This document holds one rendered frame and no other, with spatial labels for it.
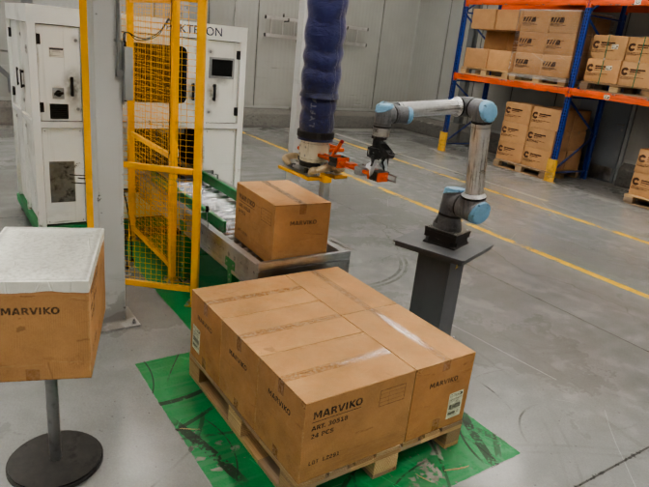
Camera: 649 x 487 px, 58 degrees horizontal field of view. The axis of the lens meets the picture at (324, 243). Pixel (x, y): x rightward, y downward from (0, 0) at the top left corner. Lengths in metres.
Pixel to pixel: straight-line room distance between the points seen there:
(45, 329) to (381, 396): 1.39
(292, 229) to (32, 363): 1.81
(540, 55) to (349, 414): 9.39
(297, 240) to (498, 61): 8.72
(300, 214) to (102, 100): 1.34
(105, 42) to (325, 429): 2.44
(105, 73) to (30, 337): 1.83
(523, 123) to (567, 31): 1.69
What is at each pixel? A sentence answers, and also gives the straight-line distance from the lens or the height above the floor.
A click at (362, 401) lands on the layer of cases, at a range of 2.59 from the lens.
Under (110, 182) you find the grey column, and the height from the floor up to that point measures 0.97.
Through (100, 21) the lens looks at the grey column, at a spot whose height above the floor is 1.89.
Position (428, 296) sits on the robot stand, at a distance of 3.92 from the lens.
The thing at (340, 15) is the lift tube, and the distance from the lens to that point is 3.45.
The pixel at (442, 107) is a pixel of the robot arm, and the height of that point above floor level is 1.62.
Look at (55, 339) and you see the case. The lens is 2.36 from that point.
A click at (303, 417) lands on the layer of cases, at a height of 0.48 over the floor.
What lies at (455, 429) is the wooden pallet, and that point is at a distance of 3.20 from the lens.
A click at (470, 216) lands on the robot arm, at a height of 1.00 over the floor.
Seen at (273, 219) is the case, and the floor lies 0.86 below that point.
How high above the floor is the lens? 1.90
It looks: 19 degrees down
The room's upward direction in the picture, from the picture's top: 6 degrees clockwise
